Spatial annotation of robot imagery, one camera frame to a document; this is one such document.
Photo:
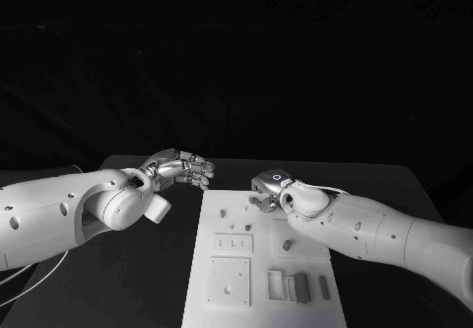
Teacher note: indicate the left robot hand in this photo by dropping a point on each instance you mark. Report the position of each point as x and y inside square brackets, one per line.
[173, 166]

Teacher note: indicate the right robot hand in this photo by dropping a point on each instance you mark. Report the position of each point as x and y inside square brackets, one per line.
[272, 179]

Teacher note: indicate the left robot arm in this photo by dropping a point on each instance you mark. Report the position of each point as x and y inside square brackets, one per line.
[44, 217]

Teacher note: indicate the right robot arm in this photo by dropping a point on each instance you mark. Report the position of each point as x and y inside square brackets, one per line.
[370, 230]

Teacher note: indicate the white task board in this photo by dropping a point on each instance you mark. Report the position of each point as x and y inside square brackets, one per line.
[230, 312]

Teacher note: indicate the grey plug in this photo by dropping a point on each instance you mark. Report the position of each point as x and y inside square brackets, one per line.
[286, 245]

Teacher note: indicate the grey long block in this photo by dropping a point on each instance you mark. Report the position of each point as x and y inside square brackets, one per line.
[302, 288]

